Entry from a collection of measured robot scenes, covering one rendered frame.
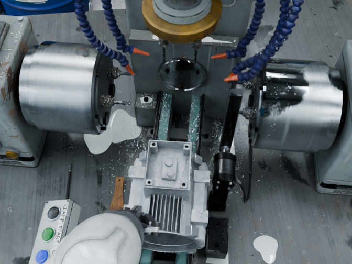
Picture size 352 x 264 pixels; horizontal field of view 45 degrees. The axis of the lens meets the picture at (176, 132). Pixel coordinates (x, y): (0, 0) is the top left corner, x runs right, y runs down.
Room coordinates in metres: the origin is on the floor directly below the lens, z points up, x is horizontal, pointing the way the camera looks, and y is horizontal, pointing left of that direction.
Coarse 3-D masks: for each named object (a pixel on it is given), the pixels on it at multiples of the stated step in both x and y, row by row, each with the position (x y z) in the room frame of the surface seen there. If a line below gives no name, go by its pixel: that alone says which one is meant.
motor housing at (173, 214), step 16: (192, 176) 0.44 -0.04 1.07; (192, 192) 0.40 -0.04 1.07; (144, 208) 0.36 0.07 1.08; (160, 208) 0.35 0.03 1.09; (176, 208) 0.35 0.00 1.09; (192, 208) 0.36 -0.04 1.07; (160, 224) 0.31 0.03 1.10; (176, 224) 0.31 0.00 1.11; (192, 224) 0.32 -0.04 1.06; (144, 240) 0.32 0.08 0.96; (160, 240) 0.32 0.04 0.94; (176, 240) 0.32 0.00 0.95; (192, 240) 0.31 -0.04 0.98
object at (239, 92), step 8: (232, 96) 0.55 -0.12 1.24; (240, 96) 0.55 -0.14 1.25; (232, 104) 0.55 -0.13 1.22; (240, 104) 0.55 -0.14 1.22; (232, 112) 0.55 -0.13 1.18; (224, 120) 0.55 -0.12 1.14; (232, 120) 0.55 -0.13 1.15; (224, 128) 0.55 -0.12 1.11; (232, 128) 0.55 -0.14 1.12; (224, 136) 0.55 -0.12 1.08; (232, 136) 0.55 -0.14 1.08; (224, 144) 0.55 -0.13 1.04
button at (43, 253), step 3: (39, 252) 0.26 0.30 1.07; (42, 252) 0.26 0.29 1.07; (45, 252) 0.26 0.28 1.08; (36, 255) 0.25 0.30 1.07; (39, 255) 0.25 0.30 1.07; (42, 255) 0.25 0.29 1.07; (45, 255) 0.25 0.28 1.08; (36, 258) 0.25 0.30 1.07; (39, 258) 0.25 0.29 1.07; (42, 258) 0.24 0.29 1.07; (45, 258) 0.24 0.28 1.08; (39, 261) 0.24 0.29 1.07; (42, 261) 0.24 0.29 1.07
